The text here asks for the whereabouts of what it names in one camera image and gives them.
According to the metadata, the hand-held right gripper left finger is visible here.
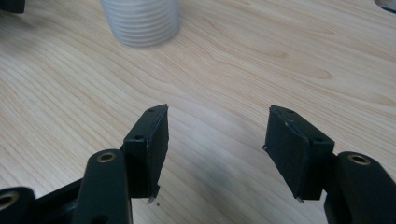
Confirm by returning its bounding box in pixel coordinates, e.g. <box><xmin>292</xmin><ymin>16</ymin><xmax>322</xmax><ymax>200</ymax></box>
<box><xmin>120</xmin><ymin>104</ymin><xmax>170</xmax><ymax>204</ymax></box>

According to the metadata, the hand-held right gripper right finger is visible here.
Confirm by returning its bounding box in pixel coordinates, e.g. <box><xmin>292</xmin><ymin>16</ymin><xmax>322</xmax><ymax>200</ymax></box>
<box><xmin>262</xmin><ymin>105</ymin><xmax>335</xmax><ymax>203</ymax></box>

